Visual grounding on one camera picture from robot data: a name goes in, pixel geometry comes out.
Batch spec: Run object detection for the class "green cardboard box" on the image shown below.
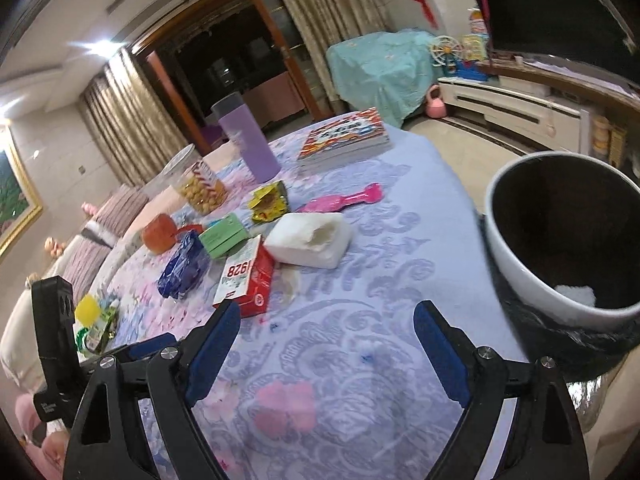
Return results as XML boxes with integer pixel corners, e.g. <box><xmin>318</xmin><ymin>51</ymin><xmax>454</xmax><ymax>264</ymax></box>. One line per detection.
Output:
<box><xmin>200</xmin><ymin>214</ymin><xmax>250</xmax><ymax>260</ymax></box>

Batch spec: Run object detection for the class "beige patterned curtain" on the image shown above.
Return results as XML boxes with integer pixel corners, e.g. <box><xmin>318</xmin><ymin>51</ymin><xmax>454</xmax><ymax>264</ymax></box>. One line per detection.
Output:
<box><xmin>78</xmin><ymin>48</ymin><xmax>186</xmax><ymax>186</ymax></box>

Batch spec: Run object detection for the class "teal cloth covered furniture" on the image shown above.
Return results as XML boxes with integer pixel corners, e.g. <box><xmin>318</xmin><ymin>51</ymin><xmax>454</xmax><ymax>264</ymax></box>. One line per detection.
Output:
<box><xmin>326</xmin><ymin>28</ymin><xmax>442</xmax><ymax>127</ymax></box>

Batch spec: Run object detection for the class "yellow crumpled snack wrapper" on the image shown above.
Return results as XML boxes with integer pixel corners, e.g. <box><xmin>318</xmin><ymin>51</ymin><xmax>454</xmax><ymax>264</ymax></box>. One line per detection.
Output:
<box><xmin>248</xmin><ymin>180</ymin><xmax>291</xmax><ymax>223</ymax></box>

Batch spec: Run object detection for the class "blue wrapper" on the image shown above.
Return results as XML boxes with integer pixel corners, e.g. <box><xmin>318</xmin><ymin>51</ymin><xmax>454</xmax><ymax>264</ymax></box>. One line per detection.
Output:
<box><xmin>157</xmin><ymin>230</ymin><xmax>212</xmax><ymax>300</ymax></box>

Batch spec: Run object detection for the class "white foam block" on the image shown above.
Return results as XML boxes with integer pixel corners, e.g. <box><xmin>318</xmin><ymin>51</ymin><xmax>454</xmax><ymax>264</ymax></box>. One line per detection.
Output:
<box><xmin>264</xmin><ymin>212</ymin><xmax>352</xmax><ymax>270</ymax></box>

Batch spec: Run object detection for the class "red white milk carton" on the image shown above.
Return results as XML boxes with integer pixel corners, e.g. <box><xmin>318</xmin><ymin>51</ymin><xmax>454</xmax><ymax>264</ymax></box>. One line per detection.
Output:
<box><xmin>213</xmin><ymin>235</ymin><xmax>274</xmax><ymax>318</ymax></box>

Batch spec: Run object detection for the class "yellow capped small bottle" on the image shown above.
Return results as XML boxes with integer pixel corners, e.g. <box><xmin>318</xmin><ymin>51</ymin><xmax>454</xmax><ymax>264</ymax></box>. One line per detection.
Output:
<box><xmin>73</xmin><ymin>294</ymin><xmax>120</xmax><ymax>358</ymax></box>

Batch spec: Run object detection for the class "purple tumbler bottle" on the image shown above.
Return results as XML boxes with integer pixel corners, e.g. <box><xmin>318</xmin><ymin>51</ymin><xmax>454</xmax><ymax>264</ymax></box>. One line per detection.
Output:
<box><xmin>212</xmin><ymin>92</ymin><xmax>281</xmax><ymax>183</ymax></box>

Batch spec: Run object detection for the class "clear jar of snacks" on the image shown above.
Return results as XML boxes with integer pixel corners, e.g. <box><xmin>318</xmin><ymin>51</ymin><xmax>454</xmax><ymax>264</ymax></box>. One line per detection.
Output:
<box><xmin>143</xmin><ymin>144</ymin><xmax>228</xmax><ymax>216</ymax></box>

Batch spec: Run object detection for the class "person's left hand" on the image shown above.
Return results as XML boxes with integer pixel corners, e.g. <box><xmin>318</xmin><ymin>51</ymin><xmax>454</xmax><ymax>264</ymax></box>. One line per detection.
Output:
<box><xmin>13</xmin><ymin>391</ymin><xmax>72</xmax><ymax>480</ymax></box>

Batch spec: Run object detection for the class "pink kettlebell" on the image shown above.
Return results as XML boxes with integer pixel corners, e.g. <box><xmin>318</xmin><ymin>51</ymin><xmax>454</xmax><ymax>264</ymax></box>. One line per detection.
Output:
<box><xmin>425</xmin><ymin>84</ymin><xmax>447</xmax><ymax>119</ymax></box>

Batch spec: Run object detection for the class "black and white trash bin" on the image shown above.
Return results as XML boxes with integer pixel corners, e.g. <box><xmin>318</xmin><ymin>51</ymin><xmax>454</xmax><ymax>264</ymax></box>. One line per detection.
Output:
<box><xmin>482</xmin><ymin>152</ymin><xmax>639</xmax><ymax>382</ymax></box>

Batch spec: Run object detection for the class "pink striped sofa cushion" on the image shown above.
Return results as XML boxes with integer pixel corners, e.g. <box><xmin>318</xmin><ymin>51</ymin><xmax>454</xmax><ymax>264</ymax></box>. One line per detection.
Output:
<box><xmin>53</xmin><ymin>184</ymin><xmax>149</xmax><ymax>304</ymax></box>

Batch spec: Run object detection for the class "white TV cabinet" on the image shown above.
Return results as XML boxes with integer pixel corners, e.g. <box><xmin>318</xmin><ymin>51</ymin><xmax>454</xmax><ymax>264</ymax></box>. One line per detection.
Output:
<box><xmin>438</xmin><ymin>76</ymin><xmax>634</xmax><ymax>176</ymax></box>

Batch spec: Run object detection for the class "toy ferris wheel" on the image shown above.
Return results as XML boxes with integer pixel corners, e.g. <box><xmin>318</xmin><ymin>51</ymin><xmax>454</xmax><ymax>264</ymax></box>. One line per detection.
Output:
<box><xmin>430</xmin><ymin>36</ymin><xmax>464</xmax><ymax>77</ymax></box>

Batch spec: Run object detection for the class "framed wall painting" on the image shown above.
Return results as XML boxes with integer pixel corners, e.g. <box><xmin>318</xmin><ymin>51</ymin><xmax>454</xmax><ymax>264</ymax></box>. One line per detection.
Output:
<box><xmin>0</xmin><ymin>126</ymin><xmax>43</xmax><ymax>258</ymax></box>

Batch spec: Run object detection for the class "black flat screen television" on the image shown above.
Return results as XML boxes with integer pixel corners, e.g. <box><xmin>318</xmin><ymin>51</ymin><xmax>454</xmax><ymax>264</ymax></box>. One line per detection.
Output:
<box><xmin>476</xmin><ymin>0</ymin><xmax>639</xmax><ymax>90</ymax></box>

